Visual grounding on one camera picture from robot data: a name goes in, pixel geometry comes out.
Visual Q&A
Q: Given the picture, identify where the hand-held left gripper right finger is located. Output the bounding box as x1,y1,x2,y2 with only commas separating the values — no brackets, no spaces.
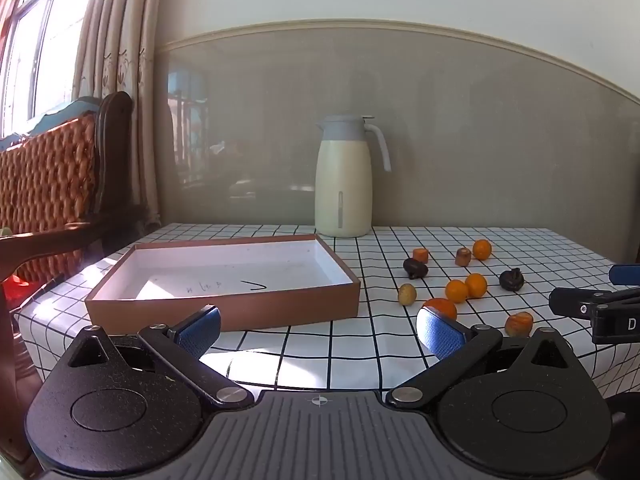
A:
385,305,576,411

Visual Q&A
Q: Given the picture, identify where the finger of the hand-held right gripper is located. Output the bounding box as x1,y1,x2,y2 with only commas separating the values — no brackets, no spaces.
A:
549,287,640,318
609,264,640,286

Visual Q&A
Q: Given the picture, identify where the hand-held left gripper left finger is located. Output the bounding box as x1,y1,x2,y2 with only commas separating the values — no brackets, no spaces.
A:
65,305,256,411

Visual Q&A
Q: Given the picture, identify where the large orange tangerine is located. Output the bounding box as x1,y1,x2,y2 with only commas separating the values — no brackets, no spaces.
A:
422,298,458,321

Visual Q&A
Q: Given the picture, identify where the brownish orange fruit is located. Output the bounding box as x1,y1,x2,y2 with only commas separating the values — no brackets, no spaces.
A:
504,311,535,338

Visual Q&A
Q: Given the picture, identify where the brown cardboard box tray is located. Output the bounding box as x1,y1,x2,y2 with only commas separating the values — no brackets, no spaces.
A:
84,234,362,333

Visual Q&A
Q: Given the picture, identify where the white checkered tablecloth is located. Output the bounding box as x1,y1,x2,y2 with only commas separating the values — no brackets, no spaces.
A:
12,224,640,398

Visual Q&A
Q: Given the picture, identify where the cream thermos jug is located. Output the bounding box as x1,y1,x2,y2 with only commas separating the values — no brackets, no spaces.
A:
314,115,392,238

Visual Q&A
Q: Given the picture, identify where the red plastic bag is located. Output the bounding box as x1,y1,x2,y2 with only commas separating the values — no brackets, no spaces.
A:
0,272,31,306

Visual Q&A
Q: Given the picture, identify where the wooden sofa with orange cushions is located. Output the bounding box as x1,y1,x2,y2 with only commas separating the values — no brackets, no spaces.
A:
0,91,163,466

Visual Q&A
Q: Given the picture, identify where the beige curtain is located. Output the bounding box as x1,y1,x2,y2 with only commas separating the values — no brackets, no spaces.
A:
72,0,168,226

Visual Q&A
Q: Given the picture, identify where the window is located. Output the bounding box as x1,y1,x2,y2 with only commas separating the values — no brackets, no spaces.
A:
0,0,101,136

